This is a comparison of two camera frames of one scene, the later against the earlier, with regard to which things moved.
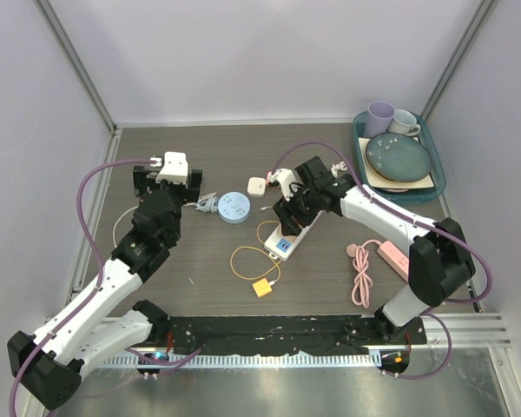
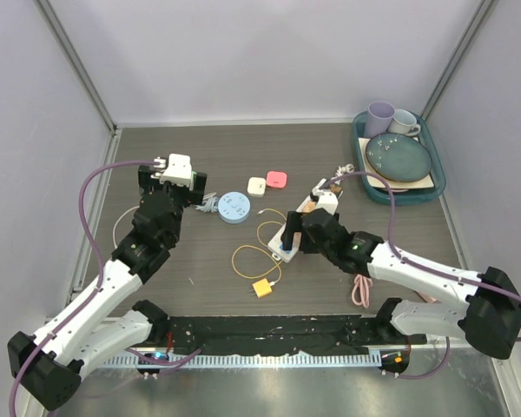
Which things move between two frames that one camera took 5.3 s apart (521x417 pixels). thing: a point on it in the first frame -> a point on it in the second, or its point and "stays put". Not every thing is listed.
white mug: (404, 122) stays put
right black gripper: (284, 209) -> (293, 225)
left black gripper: (144, 179) stays put
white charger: (256, 186) stays put
